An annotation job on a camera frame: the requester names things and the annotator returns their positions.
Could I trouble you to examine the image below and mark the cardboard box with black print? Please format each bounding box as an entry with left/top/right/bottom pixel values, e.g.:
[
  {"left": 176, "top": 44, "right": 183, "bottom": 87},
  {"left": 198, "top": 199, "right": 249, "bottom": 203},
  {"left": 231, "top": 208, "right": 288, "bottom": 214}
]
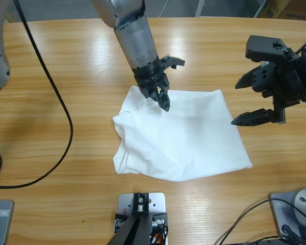
[{"left": 277, "top": 0, "right": 306, "bottom": 20}]

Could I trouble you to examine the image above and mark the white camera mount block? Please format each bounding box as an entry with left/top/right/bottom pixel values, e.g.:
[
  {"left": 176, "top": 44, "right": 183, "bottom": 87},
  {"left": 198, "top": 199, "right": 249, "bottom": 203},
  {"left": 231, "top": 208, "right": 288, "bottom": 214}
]
[{"left": 117, "top": 192, "right": 168, "bottom": 245}]

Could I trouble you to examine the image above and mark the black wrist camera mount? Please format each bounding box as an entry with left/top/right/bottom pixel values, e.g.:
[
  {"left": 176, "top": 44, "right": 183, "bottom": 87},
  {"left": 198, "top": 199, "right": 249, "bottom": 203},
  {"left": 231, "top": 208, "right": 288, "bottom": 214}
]
[
  {"left": 159, "top": 54, "right": 186, "bottom": 70},
  {"left": 245, "top": 35, "right": 294, "bottom": 64}
]

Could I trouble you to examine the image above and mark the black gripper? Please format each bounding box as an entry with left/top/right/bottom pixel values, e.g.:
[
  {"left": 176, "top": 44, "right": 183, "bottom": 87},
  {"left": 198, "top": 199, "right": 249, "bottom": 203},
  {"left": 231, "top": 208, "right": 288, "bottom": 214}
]
[
  {"left": 132, "top": 59, "right": 171, "bottom": 112},
  {"left": 230, "top": 42, "right": 306, "bottom": 128}
]

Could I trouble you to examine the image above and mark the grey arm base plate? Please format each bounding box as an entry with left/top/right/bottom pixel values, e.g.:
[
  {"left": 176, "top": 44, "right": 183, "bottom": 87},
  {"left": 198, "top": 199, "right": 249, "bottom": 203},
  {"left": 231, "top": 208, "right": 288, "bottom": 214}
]
[
  {"left": 268, "top": 191, "right": 306, "bottom": 240},
  {"left": 0, "top": 199, "right": 15, "bottom": 245}
]

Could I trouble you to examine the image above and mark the white metal frame leg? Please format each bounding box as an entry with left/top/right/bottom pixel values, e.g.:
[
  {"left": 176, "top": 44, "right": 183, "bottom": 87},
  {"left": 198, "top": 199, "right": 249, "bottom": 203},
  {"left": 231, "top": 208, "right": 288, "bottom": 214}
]
[
  {"left": 253, "top": 0, "right": 268, "bottom": 18},
  {"left": 195, "top": 0, "right": 207, "bottom": 17}
]

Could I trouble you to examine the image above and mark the thick black cable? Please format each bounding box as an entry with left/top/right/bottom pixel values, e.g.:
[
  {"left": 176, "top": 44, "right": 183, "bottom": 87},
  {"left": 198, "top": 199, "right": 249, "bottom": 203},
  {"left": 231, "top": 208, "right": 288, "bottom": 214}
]
[{"left": 0, "top": 0, "right": 74, "bottom": 189}]

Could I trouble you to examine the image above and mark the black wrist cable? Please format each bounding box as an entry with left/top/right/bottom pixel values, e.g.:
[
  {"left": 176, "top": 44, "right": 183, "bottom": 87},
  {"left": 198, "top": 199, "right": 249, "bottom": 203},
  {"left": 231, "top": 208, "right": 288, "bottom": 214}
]
[{"left": 294, "top": 35, "right": 306, "bottom": 56}]

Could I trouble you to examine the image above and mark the black plug cable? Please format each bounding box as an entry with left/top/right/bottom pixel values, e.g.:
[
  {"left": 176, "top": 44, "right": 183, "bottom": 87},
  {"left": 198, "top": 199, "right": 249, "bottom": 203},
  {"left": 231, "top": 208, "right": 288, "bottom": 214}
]
[{"left": 281, "top": 224, "right": 300, "bottom": 242}]

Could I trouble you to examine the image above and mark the white t-shirt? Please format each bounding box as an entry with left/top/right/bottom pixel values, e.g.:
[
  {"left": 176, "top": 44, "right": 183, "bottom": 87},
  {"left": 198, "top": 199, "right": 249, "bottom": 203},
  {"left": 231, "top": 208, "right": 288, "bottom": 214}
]
[{"left": 112, "top": 85, "right": 253, "bottom": 183}]

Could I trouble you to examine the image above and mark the arm base with cables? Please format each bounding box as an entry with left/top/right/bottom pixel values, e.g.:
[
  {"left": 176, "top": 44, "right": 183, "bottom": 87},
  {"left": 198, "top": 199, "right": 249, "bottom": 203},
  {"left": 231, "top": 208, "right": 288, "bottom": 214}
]
[{"left": 220, "top": 199, "right": 306, "bottom": 245}]

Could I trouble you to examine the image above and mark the orange and black cable bundle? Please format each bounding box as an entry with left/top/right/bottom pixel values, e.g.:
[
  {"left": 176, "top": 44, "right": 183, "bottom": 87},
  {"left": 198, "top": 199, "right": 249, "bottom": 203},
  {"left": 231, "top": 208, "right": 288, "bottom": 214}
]
[{"left": 150, "top": 226, "right": 169, "bottom": 243}]

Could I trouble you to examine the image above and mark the cardboard box with blue print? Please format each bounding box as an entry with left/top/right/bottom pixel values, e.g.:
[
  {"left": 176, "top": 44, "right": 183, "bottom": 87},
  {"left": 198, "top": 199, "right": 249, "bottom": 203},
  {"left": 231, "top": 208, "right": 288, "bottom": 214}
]
[{"left": 260, "top": 0, "right": 291, "bottom": 19}]

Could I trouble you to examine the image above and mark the dark camera post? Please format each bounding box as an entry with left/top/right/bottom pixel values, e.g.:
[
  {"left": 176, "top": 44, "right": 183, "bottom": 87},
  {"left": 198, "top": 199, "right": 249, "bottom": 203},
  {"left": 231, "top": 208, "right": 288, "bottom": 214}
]
[{"left": 109, "top": 193, "right": 150, "bottom": 245}]

